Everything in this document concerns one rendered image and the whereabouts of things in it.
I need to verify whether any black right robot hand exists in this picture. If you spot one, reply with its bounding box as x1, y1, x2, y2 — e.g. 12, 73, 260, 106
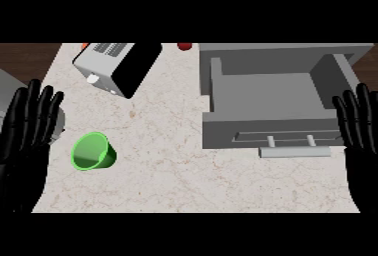
331, 82, 378, 214

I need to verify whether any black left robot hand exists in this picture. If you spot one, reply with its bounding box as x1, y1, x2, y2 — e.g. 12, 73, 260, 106
0, 78, 67, 214

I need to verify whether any green cup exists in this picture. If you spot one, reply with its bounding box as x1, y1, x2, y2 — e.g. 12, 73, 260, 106
70, 131, 119, 172

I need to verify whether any grey drawer box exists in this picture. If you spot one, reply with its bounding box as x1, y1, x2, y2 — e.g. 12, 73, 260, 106
210, 53, 364, 118

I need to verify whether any grey toaster oven, black door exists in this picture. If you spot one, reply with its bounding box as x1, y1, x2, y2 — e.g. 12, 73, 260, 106
71, 42, 164, 100

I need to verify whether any grey cabinet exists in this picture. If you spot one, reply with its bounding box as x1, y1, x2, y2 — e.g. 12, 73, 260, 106
198, 42, 376, 98

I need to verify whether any grey drawer front with handle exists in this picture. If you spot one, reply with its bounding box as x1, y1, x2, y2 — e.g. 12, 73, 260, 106
201, 111, 347, 159

